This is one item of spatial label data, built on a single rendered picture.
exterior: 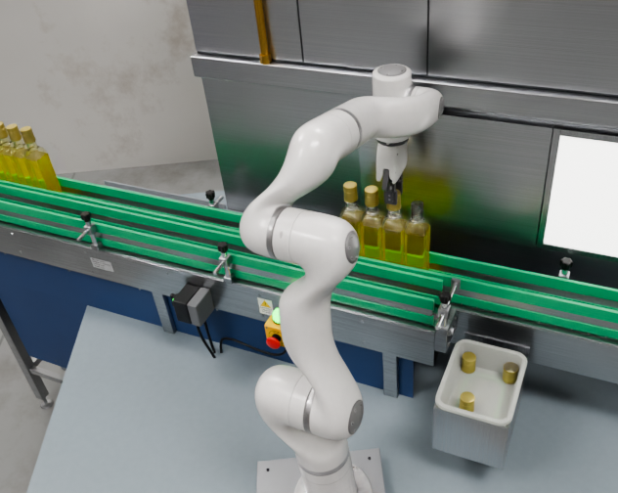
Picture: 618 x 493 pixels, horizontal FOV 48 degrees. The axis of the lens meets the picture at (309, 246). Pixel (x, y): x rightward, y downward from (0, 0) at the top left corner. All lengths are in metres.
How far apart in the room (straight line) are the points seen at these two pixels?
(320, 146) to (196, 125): 3.25
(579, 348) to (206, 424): 0.99
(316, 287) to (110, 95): 3.33
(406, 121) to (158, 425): 1.10
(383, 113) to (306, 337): 0.47
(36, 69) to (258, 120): 2.68
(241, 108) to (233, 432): 0.89
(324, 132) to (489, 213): 0.70
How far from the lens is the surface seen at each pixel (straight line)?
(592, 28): 1.58
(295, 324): 1.30
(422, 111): 1.45
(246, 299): 1.93
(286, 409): 1.44
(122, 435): 2.03
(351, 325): 1.81
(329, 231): 1.18
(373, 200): 1.71
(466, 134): 1.70
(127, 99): 4.41
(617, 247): 1.81
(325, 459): 1.54
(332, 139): 1.22
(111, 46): 4.29
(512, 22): 1.60
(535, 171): 1.71
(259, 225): 1.24
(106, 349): 2.28
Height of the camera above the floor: 2.29
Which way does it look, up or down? 39 degrees down
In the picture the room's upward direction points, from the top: 7 degrees counter-clockwise
